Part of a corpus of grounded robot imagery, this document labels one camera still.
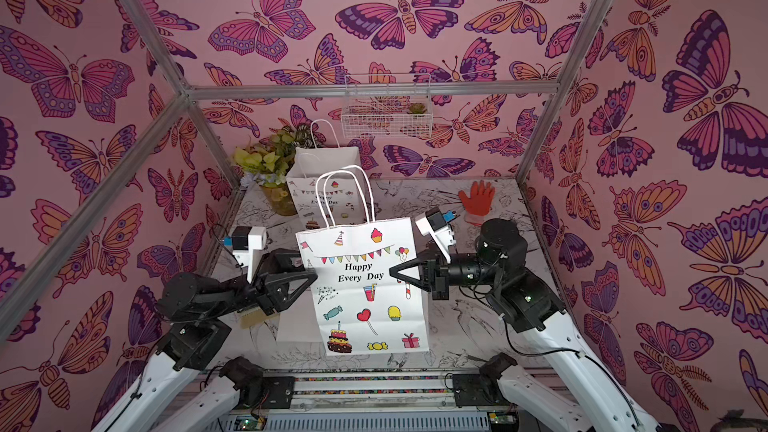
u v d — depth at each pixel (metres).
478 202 1.13
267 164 0.92
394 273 0.53
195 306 0.44
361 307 0.56
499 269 0.45
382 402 0.73
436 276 0.49
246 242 0.46
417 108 0.92
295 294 0.50
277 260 0.54
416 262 0.52
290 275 0.49
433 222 0.49
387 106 0.95
